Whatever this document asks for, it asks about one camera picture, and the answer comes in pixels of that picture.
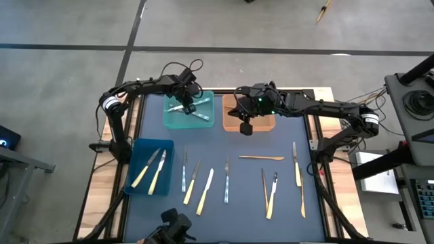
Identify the black slanted bar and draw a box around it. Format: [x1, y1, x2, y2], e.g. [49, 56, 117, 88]
[351, 141, 418, 182]

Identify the dark blue plastic bin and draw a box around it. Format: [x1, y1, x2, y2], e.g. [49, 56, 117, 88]
[124, 138, 176, 197]

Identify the black aluminium table frame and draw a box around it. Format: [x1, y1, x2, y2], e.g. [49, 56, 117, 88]
[73, 81, 370, 244]

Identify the white box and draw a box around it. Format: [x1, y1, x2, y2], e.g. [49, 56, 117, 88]
[354, 150, 401, 196]

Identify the black cart pole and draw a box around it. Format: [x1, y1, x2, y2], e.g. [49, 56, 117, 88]
[399, 54, 434, 85]

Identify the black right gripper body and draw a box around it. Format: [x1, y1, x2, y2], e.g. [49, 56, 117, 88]
[237, 83, 284, 119]

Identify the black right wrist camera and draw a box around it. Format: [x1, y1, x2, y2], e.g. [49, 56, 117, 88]
[239, 121, 254, 136]

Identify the floor cable bundle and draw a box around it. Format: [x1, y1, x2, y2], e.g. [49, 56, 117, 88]
[334, 86, 406, 136]

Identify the black handheld camera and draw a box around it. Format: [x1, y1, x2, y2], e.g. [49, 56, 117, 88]
[144, 207, 197, 244]

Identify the blue patterned handle knife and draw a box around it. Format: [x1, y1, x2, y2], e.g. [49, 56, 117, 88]
[223, 161, 231, 204]
[167, 97, 212, 113]

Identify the black cable coil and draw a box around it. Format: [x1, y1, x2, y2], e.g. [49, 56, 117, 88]
[402, 89, 434, 121]

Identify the teal plastic bin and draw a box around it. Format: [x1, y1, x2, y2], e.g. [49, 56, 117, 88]
[162, 90, 216, 129]

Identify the orange plastic bin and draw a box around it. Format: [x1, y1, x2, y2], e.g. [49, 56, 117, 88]
[222, 94, 276, 132]

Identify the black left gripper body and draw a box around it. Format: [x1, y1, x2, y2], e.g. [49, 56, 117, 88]
[179, 82, 201, 102]

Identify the keypad with blue keys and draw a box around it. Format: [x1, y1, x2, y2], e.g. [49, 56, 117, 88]
[414, 178, 434, 220]

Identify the yellow stick tool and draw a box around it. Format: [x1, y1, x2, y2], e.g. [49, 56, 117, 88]
[316, 0, 334, 24]

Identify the grey equipment cart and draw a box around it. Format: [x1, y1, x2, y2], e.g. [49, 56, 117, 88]
[384, 73, 434, 167]

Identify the grey side table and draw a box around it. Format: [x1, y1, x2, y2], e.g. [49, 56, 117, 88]
[0, 146, 57, 243]

